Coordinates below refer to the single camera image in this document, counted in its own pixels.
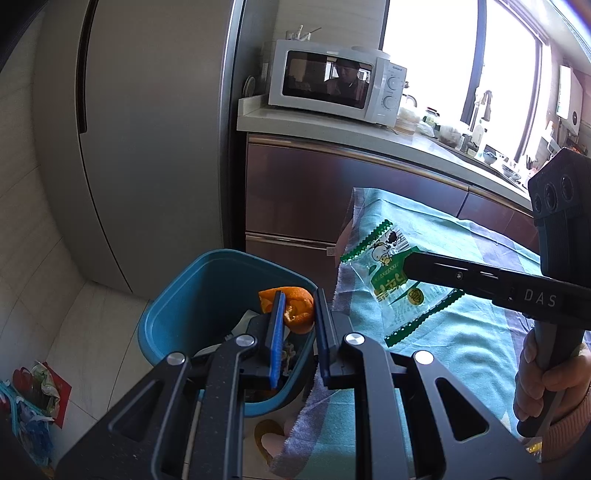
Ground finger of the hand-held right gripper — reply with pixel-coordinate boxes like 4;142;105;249
403;251;498;302

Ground large orange peel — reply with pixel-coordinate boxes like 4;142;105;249
259;286;315;335

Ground person's right hand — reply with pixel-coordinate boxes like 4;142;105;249
513;330;591;428

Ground white ornament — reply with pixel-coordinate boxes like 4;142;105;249
284;25;324;42

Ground grey refrigerator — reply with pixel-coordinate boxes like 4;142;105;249
32;0;245;296

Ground teal and purple tablecloth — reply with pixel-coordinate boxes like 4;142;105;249
270;187;591;480

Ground pink slipper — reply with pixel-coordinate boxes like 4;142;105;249
254;418;296;467

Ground steel kitchen faucet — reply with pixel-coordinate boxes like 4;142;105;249
470;90;494;134

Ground kitchen window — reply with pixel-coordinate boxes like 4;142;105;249
381;0;555;162

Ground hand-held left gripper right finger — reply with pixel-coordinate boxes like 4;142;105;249
314;288;543;480

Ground blue plastic bag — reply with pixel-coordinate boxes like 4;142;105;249
0;381;54;467

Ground blue trash bin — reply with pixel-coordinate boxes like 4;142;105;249
137;249;319;418

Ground brown base cabinets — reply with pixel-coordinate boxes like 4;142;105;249
245;133;541;287

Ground green snack packet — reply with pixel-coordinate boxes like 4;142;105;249
339;219;465;347

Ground stacked clear food containers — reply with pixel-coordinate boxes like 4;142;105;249
397;104;422;134

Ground white water heater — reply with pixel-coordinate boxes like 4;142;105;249
556;65;583;130

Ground white microwave oven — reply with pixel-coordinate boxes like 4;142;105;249
268;39;408;127

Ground white kitchen countertop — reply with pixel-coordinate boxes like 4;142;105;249
236;95;534;210

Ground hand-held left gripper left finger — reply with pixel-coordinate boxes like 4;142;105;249
55;288;287;480

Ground red bag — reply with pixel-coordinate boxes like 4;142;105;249
11;362;72;430

